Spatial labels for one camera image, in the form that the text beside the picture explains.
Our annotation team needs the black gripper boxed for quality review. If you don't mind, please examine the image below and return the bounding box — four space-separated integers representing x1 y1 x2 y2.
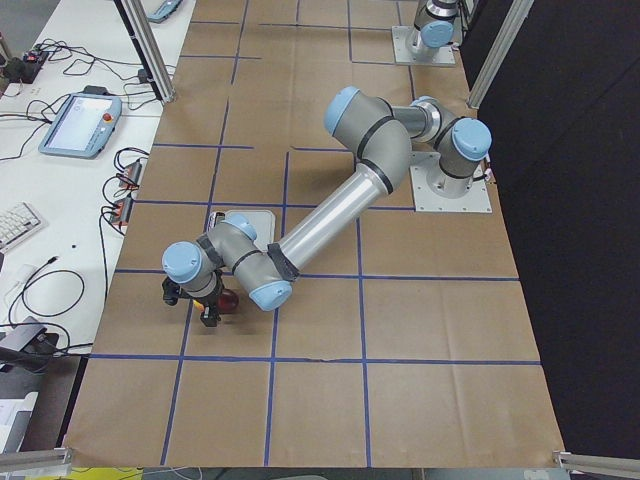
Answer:
197 272 224 328

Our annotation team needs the red yellow mango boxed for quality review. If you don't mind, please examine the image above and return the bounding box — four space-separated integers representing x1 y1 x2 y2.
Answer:
194 288 239 315

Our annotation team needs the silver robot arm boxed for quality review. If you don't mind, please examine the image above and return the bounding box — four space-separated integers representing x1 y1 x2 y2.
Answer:
412 0 459 53
162 86 492 327

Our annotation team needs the silver digital kitchen scale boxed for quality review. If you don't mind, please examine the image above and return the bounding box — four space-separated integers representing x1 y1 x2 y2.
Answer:
207 209 276 251

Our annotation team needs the lower orange adapter box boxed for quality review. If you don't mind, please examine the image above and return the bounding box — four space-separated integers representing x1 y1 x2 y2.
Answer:
108 196 134 229

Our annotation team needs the orange adapter box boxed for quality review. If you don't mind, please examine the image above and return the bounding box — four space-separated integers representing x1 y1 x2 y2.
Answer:
119 160 142 190
108 196 134 229

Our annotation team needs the upper orange adapter box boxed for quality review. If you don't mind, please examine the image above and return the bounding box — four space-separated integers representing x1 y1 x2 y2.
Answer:
119 160 142 190

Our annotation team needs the grey laptop hub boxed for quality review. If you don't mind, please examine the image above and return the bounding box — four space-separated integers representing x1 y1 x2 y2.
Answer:
1 317 60 362

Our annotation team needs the white keyboard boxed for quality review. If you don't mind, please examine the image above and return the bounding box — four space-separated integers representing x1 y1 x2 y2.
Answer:
1 202 48 254

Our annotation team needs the blue teach pendant tablet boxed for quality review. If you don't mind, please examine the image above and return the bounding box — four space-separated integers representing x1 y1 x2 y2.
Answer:
38 93 122 159

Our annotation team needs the black electronics board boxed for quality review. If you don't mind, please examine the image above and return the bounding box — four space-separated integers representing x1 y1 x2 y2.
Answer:
2 49 49 84

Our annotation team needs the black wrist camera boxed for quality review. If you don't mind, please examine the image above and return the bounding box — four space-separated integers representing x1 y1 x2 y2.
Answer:
162 277 181 306

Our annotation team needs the black looped usb cable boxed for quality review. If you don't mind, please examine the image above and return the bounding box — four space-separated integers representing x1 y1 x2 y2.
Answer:
8 255 86 326

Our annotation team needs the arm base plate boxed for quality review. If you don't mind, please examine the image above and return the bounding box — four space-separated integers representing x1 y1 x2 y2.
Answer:
391 26 456 67
409 151 492 214

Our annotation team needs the aluminium frame post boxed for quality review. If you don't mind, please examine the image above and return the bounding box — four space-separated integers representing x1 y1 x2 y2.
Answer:
114 0 176 105

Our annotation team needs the aluminium post right side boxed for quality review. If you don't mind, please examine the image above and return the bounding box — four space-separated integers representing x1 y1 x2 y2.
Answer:
467 0 534 109

